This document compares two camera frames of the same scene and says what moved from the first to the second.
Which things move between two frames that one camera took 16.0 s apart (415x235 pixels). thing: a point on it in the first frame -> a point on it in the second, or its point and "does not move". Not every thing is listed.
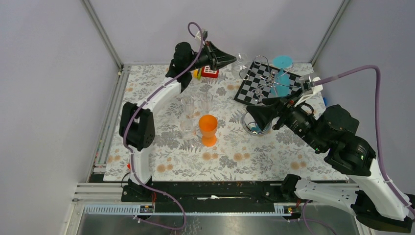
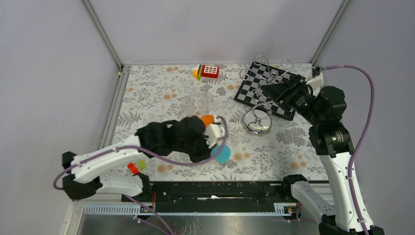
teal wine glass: x=281 y=86 -> x=221 y=152
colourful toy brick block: x=205 y=71 does not move
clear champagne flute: x=206 y=99 does not move
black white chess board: x=258 y=83 does not move
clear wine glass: x=188 y=102 does not move
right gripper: x=262 y=113 -> x=284 y=92
